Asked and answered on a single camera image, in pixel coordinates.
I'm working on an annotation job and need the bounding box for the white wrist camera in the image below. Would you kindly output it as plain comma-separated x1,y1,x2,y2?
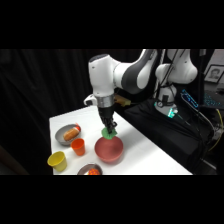
83,94,98,107

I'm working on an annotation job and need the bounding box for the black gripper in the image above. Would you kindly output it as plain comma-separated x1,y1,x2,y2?
97,106,118,133

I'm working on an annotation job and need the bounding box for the grey bowl with orange fruit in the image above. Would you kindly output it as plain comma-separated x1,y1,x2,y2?
76,162,104,176

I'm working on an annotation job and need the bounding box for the green triangle block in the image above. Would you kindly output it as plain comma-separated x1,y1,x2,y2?
100,127,119,140

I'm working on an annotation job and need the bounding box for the toy hot dog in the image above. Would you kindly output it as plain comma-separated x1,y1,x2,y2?
63,128,81,142

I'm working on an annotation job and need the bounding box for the small green light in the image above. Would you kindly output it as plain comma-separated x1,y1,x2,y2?
167,108,178,120

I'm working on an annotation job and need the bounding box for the blue lit device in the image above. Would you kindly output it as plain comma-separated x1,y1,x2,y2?
180,88,201,110

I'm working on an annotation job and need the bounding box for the orange plastic cup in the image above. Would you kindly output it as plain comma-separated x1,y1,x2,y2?
70,138,87,157

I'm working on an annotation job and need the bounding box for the black robot stand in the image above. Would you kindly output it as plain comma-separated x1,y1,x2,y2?
123,98,215,176

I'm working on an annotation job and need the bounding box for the framed picture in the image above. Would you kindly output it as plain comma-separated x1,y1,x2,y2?
203,64,224,84

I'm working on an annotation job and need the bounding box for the orange toy fruit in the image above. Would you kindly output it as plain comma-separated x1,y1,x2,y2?
87,168,101,176

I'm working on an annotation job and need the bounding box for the tan wrist mount block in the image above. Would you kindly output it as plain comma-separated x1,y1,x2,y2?
113,94,132,108

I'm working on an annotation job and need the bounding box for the pink bowl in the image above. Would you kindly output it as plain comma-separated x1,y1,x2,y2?
94,135,125,164

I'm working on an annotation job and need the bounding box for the grey bowl with hot dog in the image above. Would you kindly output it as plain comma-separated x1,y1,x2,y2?
54,123,83,147

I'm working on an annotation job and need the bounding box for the yellow cable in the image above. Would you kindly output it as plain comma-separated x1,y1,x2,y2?
208,108,224,152

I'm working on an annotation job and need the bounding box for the yellow plastic cup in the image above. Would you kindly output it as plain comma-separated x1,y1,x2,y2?
46,150,68,173

